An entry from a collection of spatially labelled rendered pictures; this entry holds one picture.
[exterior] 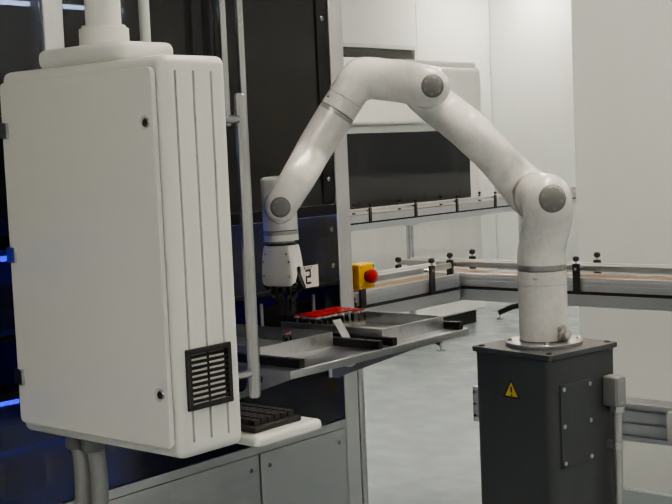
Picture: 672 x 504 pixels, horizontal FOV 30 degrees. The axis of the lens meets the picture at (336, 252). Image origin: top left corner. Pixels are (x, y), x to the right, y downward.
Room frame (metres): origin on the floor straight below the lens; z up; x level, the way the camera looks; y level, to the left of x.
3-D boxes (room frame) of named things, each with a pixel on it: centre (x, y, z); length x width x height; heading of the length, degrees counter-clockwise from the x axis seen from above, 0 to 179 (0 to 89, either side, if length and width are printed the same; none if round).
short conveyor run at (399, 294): (3.91, -0.14, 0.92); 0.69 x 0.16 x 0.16; 140
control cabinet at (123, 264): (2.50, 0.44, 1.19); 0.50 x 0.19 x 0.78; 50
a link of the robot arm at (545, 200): (3.05, -0.51, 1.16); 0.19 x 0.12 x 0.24; 5
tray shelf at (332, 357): (3.16, 0.07, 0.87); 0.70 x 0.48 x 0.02; 140
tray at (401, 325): (3.27, -0.06, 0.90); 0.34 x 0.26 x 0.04; 50
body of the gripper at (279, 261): (3.02, 0.13, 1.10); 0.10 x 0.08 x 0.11; 50
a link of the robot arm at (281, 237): (3.03, 0.13, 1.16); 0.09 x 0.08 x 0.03; 50
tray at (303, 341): (3.07, 0.23, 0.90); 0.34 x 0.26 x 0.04; 50
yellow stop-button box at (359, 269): (3.60, -0.06, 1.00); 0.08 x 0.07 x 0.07; 50
